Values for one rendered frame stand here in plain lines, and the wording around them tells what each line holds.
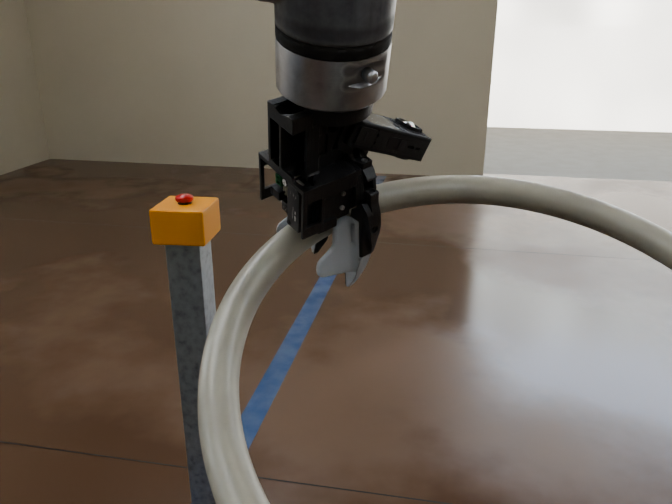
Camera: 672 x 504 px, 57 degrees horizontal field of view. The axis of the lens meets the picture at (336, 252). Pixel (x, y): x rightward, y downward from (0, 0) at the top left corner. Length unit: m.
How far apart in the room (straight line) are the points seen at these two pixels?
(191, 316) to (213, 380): 1.00
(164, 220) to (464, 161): 5.13
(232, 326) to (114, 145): 6.83
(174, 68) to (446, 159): 2.94
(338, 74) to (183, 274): 1.00
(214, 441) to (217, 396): 0.03
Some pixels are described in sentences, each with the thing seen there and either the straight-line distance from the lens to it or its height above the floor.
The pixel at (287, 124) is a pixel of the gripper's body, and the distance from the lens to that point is 0.49.
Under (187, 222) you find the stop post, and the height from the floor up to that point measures 1.06.
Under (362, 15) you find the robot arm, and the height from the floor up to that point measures 1.46.
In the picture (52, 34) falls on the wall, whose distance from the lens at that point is 7.48.
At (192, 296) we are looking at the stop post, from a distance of 1.43.
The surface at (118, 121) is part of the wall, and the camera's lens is 7.21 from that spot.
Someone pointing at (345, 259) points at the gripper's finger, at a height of 1.24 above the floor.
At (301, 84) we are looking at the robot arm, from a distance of 0.48.
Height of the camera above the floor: 1.45
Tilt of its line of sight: 20 degrees down
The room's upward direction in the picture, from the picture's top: straight up
